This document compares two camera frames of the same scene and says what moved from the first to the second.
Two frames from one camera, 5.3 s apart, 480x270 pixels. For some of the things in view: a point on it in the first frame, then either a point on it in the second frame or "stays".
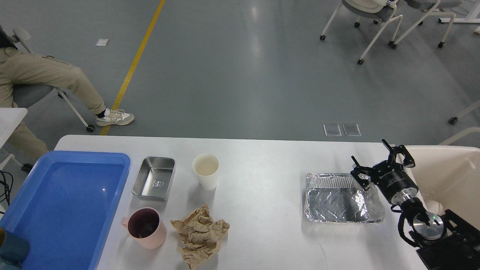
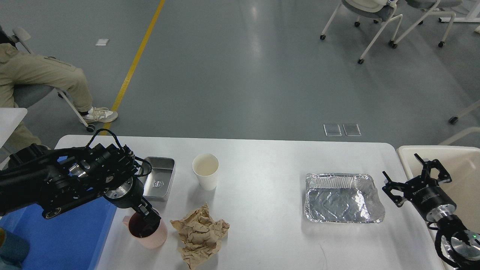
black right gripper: x=390 y=176 -> x=425 y=193
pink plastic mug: x=144 y=227 stays
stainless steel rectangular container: x=153 y=179 stays
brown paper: x=201 y=236 stays
